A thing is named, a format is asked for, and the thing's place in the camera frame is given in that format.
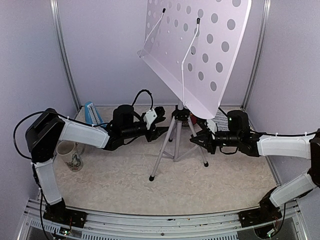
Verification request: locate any blue metronome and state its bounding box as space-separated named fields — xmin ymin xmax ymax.
xmin=84 ymin=101 xmax=108 ymax=128

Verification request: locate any red floral plate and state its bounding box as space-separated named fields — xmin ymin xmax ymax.
xmin=182 ymin=113 xmax=198 ymax=127

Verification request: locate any white sheet music page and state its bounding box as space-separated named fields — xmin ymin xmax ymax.
xmin=213 ymin=108 xmax=229 ymax=131

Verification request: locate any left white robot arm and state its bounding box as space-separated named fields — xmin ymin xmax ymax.
xmin=25 ymin=104 xmax=168 ymax=223

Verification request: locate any white perforated music stand desk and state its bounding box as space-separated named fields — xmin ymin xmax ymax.
xmin=137 ymin=0 xmax=252 ymax=120

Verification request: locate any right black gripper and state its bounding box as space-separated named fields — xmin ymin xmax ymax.
xmin=190 ymin=129 xmax=241 ymax=154

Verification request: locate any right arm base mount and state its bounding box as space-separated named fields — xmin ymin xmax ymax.
xmin=238 ymin=207 xmax=282 ymax=228

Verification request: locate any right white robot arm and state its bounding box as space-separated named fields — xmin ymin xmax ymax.
xmin=190 ymin=110 xmax=320 ymax=222

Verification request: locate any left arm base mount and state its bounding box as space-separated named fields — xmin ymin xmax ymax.
xmin=43 ymin=207 xmax=87 ymax=228

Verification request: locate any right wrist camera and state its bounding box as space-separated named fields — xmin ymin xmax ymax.
xmin=206 ymin=119 xmax=217 ymax=134

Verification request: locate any front aluminium rail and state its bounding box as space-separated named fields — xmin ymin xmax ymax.
xmin=13 ymin=199 xmax=310 ymax=240

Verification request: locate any silver tripod stand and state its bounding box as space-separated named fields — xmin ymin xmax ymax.
xmin=148 ymin=100 xmax=209 ymax=182

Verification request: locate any cream dragon mug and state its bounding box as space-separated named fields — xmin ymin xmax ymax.
xmin=56 ymin=141 xmax=84 ymax=172

